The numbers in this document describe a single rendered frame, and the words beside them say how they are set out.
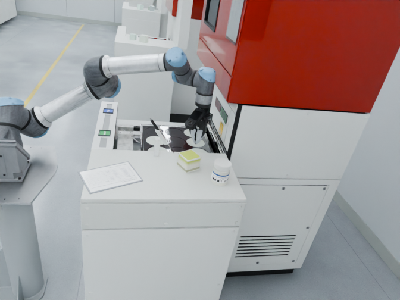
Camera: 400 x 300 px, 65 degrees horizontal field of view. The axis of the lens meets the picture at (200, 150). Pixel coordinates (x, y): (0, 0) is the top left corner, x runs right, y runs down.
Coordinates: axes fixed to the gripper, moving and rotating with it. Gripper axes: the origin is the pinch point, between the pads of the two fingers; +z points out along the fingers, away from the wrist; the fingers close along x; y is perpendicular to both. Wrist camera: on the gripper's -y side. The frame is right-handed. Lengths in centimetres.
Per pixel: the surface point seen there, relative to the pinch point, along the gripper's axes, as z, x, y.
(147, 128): 9.5, 35.5, 10.8
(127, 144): 11.3, 34.2, -8.1
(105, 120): 4, 51, -7
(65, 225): 99, 88, -8
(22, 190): 17, 47, -58
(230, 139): -4.4, -14.7, 6.5
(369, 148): 37, -86, 153
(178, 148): 9.7, 10.9, 4.3
